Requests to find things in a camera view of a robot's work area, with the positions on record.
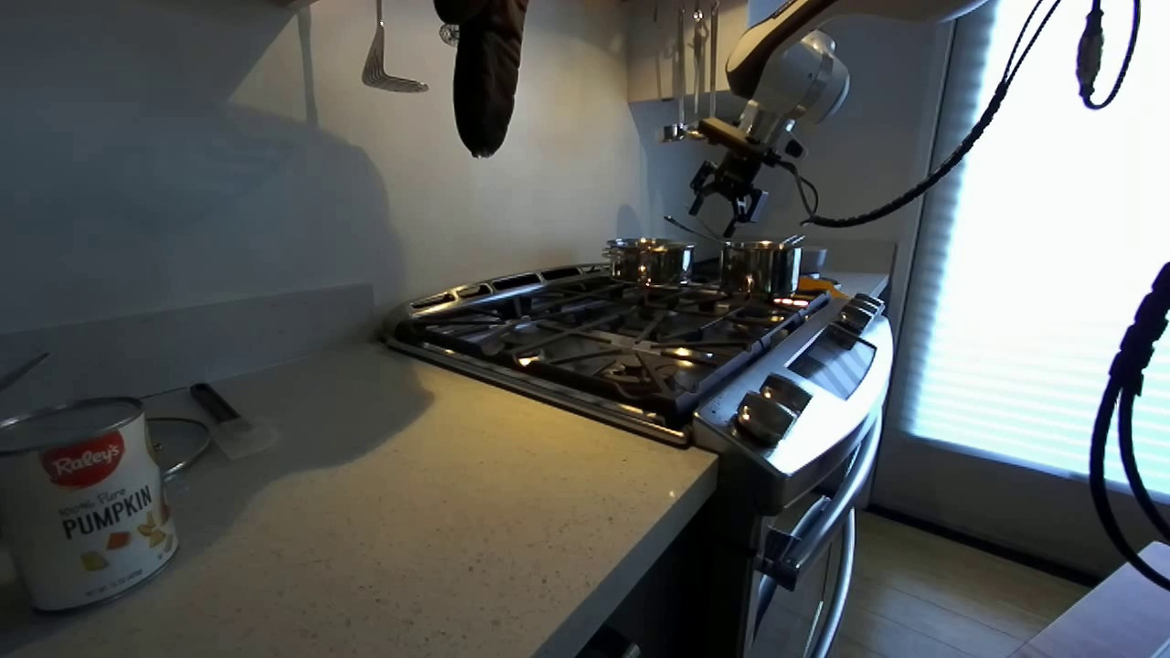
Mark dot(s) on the black cast iron grate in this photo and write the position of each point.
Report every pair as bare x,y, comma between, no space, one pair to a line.
607,334

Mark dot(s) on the white pumpkin can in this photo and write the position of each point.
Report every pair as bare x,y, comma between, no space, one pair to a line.
85,515

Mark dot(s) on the dark lower cabinet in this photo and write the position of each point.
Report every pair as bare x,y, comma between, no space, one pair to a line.
660,597

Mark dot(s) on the hanging metal spatula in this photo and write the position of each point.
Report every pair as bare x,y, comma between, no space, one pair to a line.
386,75

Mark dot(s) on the black oven control panel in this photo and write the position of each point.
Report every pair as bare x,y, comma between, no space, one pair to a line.
835,365

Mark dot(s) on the round glass lid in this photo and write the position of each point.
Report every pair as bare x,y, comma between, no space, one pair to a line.
183,445

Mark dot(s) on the small steel pot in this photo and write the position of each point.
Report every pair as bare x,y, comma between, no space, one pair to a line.
652,262

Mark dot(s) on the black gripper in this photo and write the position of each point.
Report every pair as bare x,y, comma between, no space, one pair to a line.
727,171

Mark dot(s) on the wooden table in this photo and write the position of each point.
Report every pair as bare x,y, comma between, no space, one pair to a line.
1108,608

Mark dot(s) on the stainless steel gas range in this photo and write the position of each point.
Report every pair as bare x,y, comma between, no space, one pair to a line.
780,487

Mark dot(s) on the white window blind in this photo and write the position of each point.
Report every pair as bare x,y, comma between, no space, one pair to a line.
1036,243

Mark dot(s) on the large steel saucepan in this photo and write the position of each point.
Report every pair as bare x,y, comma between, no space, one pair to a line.
760,267

